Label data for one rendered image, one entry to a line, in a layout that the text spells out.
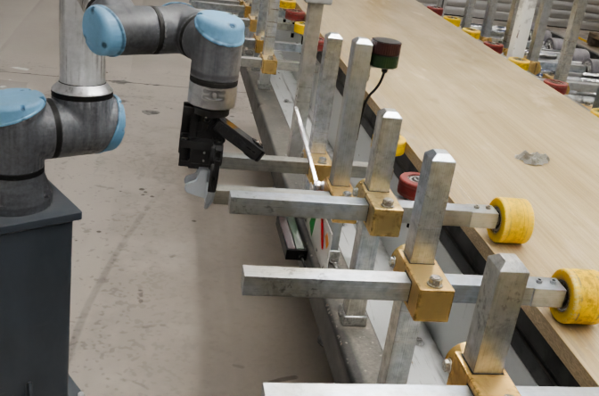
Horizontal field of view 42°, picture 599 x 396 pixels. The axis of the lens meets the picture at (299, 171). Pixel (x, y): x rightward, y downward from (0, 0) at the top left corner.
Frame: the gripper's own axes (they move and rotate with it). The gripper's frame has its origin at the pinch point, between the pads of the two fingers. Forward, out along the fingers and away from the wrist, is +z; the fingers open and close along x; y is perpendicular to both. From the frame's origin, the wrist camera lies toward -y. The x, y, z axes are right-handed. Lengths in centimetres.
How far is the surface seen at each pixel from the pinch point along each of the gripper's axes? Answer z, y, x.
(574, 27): -26, -134, -120
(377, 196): -14.8, -25.4, 24.9
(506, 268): -28, -25, 72
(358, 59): -31.5, -25.2, -2.4
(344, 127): -17.4, -24.9, -2.4
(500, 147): -9, -70, -26
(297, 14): -8, -42, -171
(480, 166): -9, -60, -12
